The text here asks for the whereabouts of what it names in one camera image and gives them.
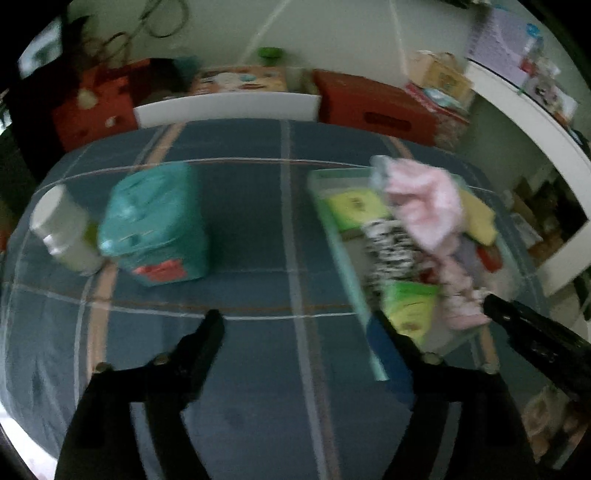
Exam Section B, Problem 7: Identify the row of colourful packets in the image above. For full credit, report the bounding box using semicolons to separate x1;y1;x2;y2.
519;21;580;123

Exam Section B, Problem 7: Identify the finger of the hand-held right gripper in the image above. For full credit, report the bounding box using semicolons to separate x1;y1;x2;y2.
482;294;532;337

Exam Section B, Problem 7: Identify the leopard print scrunchie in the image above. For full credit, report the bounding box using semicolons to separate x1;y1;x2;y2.
362;220;426;289

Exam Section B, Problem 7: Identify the person's floral clothing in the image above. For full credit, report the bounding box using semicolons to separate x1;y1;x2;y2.
524;385;583;455

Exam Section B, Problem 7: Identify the plaid blue tablecloth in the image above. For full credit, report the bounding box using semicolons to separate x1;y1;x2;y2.
0;117;550;480

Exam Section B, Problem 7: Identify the light green cloth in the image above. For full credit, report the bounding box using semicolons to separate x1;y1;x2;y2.
325;190;393;232

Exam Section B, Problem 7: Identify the light blue face mask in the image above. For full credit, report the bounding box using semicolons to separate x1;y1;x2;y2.
369;155;393;190

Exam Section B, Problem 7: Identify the patterned gift bag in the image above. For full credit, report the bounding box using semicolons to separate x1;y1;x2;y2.
406;85;472;151

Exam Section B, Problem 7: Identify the black stand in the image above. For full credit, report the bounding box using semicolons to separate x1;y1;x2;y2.
0;16;93;153

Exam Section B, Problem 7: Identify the colourful picture board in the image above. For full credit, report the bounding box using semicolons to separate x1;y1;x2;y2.
191;65;287;95

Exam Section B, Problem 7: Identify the clear plastic bin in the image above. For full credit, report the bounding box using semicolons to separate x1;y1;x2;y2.
307;166;522;383

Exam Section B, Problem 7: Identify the teal plastic toy box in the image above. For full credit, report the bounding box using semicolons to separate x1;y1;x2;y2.
98;162;211;288

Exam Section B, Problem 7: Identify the white pill bottle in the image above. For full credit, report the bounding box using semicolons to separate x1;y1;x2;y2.
28;184;105;277

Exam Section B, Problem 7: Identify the grey screen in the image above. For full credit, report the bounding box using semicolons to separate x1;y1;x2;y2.
18;21;63;77

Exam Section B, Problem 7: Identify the teal fluffy duster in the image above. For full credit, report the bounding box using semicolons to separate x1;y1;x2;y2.
178;55;201;86

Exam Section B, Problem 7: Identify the white chair back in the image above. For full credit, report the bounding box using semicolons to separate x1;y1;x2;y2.
134;92;320;130

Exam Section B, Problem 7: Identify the white shelf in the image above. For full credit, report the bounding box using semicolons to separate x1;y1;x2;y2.
464;60;591;296

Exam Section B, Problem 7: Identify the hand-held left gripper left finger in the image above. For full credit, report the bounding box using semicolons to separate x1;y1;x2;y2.
55;309;226;480

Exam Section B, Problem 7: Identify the purple perforated basket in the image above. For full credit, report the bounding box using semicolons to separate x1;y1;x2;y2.
466;7;527;81

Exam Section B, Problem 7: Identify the light purple cloth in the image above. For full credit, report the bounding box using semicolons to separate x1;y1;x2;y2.
455;240;481;273

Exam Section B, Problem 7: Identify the red cardboard box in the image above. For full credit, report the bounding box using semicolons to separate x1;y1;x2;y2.
314;69;439;147

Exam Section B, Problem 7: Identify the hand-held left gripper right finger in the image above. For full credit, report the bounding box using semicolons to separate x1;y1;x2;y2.
369;311;541;480

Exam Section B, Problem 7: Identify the green tissue packet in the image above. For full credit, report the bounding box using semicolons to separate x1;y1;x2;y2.
382;281;439;347

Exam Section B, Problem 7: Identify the red wooden cabinet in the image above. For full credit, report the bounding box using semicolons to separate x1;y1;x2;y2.
51;59;153;151

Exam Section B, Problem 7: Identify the yellow sponge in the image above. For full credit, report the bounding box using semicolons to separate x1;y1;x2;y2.
459;189;497;245

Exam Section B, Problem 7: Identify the yellow box with handle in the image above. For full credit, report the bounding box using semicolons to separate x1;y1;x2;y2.
411;51;474;100

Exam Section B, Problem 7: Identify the red soft item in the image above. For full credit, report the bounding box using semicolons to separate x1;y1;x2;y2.
478;247;504;273

